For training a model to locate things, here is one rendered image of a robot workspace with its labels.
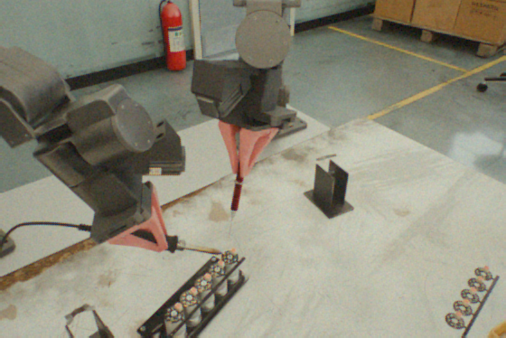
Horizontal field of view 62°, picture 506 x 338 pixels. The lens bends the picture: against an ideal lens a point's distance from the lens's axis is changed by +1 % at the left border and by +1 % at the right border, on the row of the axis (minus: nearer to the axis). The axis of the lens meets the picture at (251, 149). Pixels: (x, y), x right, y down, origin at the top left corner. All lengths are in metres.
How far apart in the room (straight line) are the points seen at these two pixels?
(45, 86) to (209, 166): 0.49
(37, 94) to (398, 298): 0.54
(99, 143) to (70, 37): 2.71
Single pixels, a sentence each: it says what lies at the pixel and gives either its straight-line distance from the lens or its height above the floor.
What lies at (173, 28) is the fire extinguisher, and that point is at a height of 0.34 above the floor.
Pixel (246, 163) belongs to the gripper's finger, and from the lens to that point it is 0.55.
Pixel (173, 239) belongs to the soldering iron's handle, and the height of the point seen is 0.86.
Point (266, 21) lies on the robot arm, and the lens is 0.44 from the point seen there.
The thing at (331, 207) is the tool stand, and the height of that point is 0.76.
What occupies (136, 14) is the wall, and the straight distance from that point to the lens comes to 3.27.
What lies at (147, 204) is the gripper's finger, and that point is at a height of 0.94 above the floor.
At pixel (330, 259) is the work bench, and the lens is 0.71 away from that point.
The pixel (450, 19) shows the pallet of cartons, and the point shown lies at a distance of 4.10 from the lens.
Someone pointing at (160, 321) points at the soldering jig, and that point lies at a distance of 0.63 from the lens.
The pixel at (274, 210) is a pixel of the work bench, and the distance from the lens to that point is 0.78.
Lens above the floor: 1.27
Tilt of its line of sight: 33 degrees down
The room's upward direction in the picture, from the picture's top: straight up
